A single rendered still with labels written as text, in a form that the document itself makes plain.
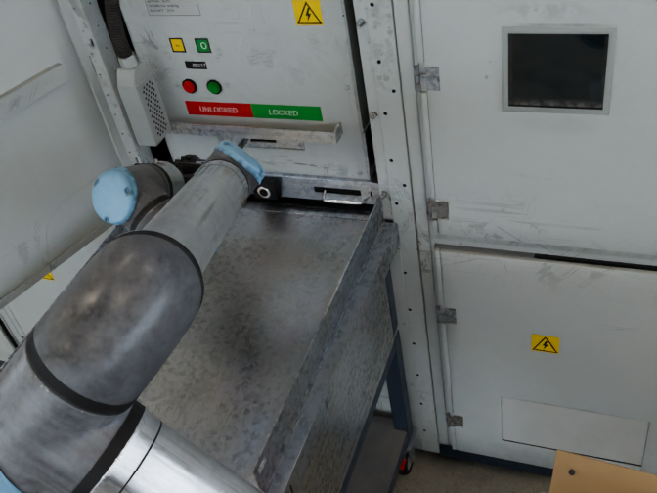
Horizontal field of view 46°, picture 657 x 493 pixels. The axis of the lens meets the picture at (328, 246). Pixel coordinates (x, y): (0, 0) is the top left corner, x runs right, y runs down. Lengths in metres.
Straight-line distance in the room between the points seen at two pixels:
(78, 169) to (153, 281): 1.12
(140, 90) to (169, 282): 0.95
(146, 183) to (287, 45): 0.43
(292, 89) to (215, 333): 0.52
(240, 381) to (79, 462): 0.69
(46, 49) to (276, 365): 0.81
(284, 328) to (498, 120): 0.55
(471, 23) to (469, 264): 0.55
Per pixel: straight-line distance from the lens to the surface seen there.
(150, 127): 1.68
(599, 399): 1.92
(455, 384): 1.98
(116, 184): 1.30
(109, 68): 1.76
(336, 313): 1.44
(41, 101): 1.74
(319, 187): 1.71
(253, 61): 1.60
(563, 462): 1.10
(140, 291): 0.72
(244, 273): 1.62
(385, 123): 1.52
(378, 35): 1.43
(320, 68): 1.55
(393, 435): 2.12
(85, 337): 0.70
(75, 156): 1.82
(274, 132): 1.63
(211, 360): 1.47
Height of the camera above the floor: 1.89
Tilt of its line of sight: 40 degrees down
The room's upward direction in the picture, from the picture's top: 12 degrees counter-clockwise
